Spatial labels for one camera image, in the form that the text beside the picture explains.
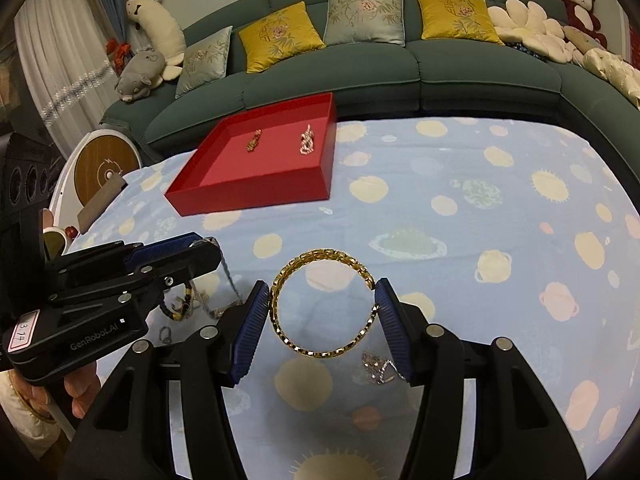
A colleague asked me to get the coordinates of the cream flower-shaped cushion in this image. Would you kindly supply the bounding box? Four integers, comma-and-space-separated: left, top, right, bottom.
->
487, 0, 584, 65

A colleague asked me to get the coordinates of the silver necklace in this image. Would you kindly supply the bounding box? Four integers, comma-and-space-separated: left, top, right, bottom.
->
360, 349, 402, 386

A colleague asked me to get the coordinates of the yellow embroidered cushion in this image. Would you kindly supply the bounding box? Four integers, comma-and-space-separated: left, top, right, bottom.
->
414, 0, 505, 46
237, 1, 326, 75

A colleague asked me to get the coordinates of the person's left hand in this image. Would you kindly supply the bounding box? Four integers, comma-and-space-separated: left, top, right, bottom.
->
62, 367, 104, 421

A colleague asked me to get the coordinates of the large grey embroidered cushion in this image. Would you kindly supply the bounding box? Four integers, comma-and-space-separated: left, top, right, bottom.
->
323, 0, 406, 47

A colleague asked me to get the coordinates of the small grey embroidered cushion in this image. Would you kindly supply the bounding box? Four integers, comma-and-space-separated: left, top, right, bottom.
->
174, 25, 234, 100

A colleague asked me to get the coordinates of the red monkey plush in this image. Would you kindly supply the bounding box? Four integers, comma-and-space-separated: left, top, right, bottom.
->
554, 0, 609, 49

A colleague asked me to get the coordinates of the red tray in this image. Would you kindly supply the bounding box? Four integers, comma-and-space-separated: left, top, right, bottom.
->
164, 92, 337, 218

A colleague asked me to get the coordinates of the thin silver chain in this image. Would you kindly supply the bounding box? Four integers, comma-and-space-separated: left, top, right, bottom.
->
194, 254, 247, 320

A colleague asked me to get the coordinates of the planet print blue tablecloth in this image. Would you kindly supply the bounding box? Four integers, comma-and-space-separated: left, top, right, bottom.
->
64, 117, 640, 480

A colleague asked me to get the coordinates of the black speaker cabinet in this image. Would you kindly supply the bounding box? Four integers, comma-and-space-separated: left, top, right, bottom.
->
0, 132, 67, 262

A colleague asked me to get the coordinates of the red bow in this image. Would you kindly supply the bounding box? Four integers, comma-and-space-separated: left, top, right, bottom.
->
105, 42, 132, 72

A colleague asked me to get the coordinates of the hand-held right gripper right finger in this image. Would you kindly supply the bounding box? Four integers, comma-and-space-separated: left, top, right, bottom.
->
372, 278, 587, 480

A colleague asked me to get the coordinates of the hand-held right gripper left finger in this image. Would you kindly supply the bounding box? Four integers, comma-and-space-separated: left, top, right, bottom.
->
64, 280, 271, 480

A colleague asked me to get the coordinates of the black and gold bracelet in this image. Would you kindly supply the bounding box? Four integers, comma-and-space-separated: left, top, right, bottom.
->
160, 280, 199, 322

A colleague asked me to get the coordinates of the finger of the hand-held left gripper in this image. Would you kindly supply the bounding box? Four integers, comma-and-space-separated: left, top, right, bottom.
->
144, 241, 223, 290
124, 232, 205, 269

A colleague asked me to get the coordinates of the white cow plush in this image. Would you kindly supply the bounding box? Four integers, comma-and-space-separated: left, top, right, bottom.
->
124, 0, 187, 81

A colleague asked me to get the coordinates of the cream quilted cushion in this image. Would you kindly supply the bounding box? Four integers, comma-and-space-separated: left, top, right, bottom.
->
582, 47, 640, 112

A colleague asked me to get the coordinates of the rose gold chain bracelet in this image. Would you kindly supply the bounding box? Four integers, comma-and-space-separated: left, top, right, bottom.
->
297, 124, 317, 156

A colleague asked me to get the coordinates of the blue curtain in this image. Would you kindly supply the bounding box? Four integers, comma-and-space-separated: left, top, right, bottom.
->
89, 0, 132, 47

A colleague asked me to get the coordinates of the dark green sofa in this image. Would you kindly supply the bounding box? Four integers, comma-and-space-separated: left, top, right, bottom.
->
99, 0, 640, 162

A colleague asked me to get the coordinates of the white exercise machine wooden disc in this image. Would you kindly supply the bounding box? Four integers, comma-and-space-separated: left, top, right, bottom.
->
49, 128, 147, 237

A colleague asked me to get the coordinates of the grey pig plush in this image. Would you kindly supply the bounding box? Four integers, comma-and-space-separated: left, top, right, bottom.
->
115, 48, 169, 105

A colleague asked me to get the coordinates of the white sheer curtain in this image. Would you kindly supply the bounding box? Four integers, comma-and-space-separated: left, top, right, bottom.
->
14, 0, 127, 157

